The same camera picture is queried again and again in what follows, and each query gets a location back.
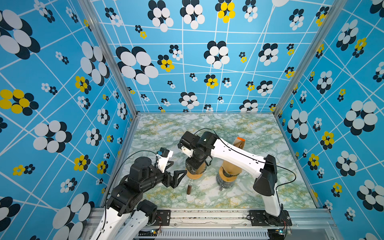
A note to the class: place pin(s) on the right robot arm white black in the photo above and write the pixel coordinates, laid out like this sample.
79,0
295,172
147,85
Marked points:
263,169

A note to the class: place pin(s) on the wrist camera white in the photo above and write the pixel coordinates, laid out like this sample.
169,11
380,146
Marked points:
162,158
185,150

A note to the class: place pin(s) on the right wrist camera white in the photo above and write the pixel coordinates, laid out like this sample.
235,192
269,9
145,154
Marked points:
185,150

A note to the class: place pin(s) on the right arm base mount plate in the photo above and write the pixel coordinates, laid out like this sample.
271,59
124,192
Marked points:
262,219

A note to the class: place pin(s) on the grey ribbed glass carafe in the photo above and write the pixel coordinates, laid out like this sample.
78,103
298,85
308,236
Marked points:
223,185

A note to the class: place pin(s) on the aluminium front rail frame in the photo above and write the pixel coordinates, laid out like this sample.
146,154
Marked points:
231,224

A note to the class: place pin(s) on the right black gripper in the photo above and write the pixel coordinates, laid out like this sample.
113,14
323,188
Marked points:
195,166

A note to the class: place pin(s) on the wooden ring dripper holder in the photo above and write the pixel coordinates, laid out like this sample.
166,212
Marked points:
227,177

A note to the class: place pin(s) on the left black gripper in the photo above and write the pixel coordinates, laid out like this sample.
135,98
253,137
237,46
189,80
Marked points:
169,182

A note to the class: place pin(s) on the glass scoop wooden handle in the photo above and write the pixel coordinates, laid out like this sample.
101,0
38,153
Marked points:
189,188

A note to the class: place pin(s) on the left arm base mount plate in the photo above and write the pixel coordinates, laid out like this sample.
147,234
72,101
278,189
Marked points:
161,218

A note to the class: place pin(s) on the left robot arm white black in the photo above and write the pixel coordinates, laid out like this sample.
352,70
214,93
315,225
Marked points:
126,212

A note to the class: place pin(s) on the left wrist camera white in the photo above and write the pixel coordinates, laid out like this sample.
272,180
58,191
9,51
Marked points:
162,158

